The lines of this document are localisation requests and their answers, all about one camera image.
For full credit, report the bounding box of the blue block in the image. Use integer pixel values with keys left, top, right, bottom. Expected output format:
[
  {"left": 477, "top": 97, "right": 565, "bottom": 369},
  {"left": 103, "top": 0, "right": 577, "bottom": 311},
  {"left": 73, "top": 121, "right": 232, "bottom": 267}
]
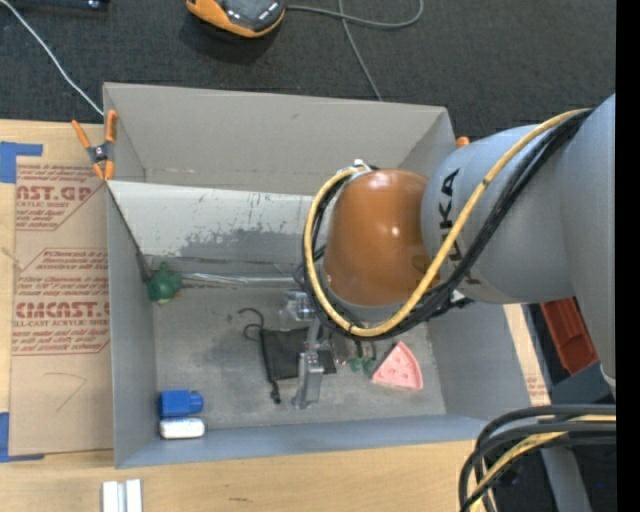
[{"left": 157, "top": 389, "right": 205, "bottom": 419}]

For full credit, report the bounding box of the white block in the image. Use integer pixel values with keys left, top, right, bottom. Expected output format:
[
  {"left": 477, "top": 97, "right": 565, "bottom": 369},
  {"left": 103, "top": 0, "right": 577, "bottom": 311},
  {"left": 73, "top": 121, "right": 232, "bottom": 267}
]
[{"left": 158, "top": 417, "right": 207, "bottom": 441}]

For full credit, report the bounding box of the black cloth pouch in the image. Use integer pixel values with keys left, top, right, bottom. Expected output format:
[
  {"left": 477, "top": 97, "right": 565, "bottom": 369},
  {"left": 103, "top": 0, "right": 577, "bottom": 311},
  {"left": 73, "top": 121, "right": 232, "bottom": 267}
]
[{"left": 237, "top": 307, "right": 338, "bottom": 405}]

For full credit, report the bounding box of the brown cardboard board red print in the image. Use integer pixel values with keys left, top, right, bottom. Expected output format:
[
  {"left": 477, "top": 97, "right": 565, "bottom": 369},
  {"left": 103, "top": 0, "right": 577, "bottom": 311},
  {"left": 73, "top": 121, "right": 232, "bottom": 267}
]
[{"left": 0, "top": 118, "right": 552, "bottom": 464}]

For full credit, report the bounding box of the clear plastic rod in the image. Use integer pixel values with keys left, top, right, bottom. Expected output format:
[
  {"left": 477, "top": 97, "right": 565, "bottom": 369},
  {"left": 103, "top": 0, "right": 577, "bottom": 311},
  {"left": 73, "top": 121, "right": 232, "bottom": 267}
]
[{"left": 179, "top": 272, "right": 297, "bottom": 288}]

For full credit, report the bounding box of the grey metal bin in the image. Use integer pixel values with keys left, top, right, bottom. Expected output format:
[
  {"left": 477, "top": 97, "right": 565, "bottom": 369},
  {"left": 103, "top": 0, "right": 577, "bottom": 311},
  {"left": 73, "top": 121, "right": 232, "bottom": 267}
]
[{"left": 102, "top": 82, "right": 532, "bottom": 470}]

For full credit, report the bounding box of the pink triangular sponge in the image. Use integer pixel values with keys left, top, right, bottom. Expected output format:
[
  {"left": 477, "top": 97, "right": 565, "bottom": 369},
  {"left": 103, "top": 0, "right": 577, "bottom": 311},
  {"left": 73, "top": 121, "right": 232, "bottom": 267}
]
[{"left": 370, "top": 341, "right": 424, "bottom": 393}]

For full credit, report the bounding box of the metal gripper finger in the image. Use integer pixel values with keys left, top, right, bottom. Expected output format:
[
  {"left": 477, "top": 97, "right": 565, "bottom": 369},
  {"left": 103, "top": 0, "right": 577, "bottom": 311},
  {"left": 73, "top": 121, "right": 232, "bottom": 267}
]
[{"left": 291, "top": 351, "right": 326, "bottom": 411}]

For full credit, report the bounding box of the green toy animal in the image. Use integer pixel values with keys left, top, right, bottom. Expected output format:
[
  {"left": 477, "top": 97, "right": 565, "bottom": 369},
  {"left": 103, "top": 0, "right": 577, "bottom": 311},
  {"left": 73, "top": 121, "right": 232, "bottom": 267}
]
[{"left": 146, "top": 261, "right": 184, "bottom": 306}]

